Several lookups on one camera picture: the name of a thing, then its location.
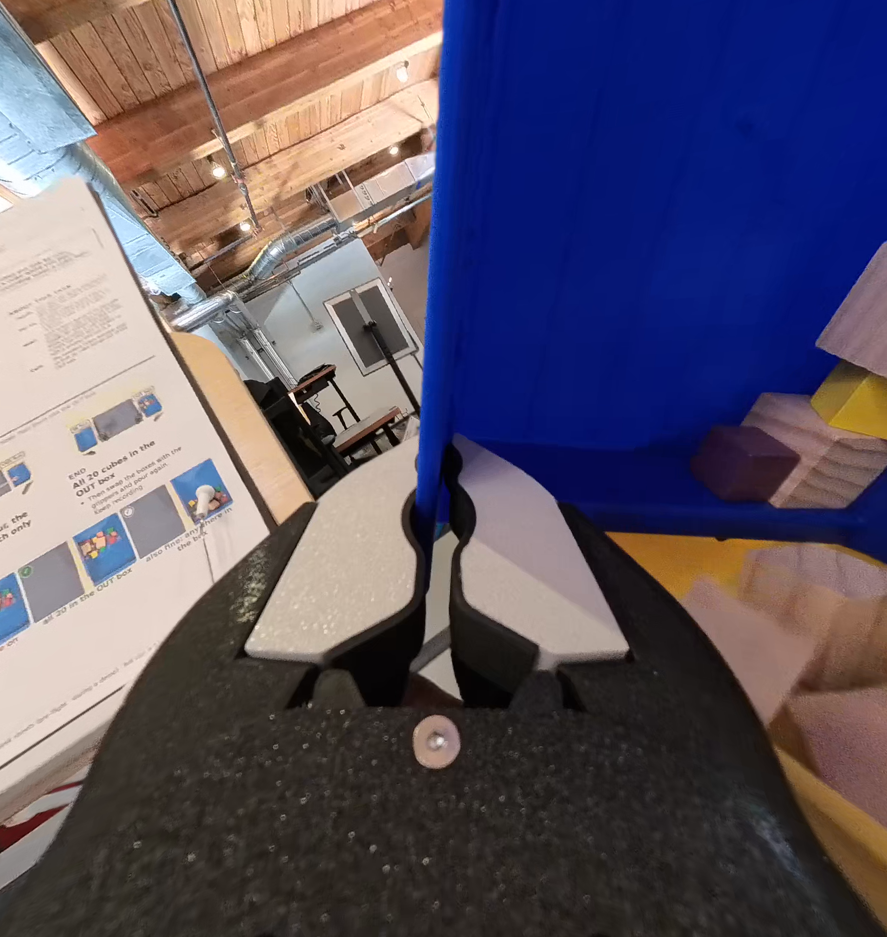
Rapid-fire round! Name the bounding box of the red bag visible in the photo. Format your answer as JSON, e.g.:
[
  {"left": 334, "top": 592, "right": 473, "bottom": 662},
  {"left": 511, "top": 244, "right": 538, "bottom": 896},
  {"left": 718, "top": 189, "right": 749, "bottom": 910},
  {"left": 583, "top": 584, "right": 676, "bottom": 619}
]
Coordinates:
[{"left": 0, "top": 780, "right": 80, "bottom": 852}]

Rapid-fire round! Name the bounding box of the small wooden table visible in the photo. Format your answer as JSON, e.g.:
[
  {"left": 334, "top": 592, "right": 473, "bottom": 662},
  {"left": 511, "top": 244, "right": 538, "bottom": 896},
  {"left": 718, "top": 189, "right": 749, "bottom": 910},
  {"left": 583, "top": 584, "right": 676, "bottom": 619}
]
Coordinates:
[{"left": 332, "top": 406, "right": 405, "bottom": 460}]

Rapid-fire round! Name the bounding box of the pile of mixed wooden cubes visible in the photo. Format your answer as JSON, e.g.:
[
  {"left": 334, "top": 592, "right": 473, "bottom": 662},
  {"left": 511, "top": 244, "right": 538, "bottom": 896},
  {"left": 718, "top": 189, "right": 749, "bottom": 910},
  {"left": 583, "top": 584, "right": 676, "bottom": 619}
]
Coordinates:
[{"left": 681, "top": 240, "right": 887, "bottom": 843}]

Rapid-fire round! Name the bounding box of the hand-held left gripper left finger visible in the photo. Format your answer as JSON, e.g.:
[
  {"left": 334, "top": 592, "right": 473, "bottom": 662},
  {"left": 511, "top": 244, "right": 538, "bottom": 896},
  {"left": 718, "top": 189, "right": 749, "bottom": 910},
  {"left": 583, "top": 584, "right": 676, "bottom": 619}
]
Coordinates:
[{"left": 245, "top": 443, "right": 427, "bottom": 707}]

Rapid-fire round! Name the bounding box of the silver ventilation duct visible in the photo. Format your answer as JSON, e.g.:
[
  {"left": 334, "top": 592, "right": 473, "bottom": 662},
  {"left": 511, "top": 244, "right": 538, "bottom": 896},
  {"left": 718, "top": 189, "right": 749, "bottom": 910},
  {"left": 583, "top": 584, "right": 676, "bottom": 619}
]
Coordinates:
[
  {"left": 142, "top": 216, "right": 342, "bottom": 332},
  {"left": 0, "top": 0, "right": 208, "bottom": 303}
]

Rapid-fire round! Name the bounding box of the tall standing desk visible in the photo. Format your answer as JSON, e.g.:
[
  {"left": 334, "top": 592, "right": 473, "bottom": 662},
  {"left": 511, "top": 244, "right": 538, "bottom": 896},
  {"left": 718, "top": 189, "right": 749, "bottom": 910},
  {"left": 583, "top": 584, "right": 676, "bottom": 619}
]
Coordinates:
[{"left": 288, "top": 363, "right": 358, "bottom": 434}]

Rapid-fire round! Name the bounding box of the yellow plastic box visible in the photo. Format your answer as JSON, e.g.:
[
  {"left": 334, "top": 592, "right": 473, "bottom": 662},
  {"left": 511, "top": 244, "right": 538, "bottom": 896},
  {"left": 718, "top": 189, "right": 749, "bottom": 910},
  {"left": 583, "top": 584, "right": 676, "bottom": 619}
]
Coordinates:
[{"left": 608, "top": 530, "right": 887, "bottom": 937}]

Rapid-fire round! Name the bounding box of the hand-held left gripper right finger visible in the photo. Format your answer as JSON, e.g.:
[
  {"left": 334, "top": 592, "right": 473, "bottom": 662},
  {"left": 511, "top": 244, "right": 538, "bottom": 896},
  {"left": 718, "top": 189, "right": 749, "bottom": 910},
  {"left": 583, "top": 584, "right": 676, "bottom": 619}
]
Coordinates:
[{"left": 449, "top": 437, "right": 632, "bottom": 707}]

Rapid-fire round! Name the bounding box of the metal ceiling rod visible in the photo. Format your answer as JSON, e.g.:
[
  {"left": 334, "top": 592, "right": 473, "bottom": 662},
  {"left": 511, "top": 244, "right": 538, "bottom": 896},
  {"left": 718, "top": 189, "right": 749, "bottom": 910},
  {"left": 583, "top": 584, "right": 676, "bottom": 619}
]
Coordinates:
[{"left": 167, "top": 0, "right": 263, "bottom": 229}]

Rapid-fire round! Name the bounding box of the blue plastic box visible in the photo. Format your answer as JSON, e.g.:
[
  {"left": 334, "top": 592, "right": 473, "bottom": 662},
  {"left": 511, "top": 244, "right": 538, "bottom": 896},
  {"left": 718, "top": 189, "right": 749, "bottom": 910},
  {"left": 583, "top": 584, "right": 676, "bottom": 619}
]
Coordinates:
[{"left": 416, "top": 0, "right": 887, "bottom": 573}]

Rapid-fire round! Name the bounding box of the grey framed wall panel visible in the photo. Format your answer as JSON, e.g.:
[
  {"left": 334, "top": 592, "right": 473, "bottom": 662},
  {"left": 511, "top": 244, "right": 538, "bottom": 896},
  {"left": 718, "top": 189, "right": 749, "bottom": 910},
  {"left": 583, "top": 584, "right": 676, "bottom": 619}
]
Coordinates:
[{"left": 324, "top": 278, "right": 424, "bottom": 377}]

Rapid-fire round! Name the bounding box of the black tripod stand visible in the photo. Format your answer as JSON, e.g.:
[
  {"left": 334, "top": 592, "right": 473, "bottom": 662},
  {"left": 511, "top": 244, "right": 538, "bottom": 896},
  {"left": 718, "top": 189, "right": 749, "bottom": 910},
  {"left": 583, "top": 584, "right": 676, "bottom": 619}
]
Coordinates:
[{"left": 363, "top": 318, "right": 424, "bottom": 420}]

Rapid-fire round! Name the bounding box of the wooden board with instruction poster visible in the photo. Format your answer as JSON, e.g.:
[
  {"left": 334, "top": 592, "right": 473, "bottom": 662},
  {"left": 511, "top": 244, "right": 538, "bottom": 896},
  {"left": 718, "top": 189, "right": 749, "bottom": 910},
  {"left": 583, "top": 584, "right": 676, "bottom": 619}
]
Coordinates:
[{"left": 0, "top": 179, "right": 320, "bottom": 843}]

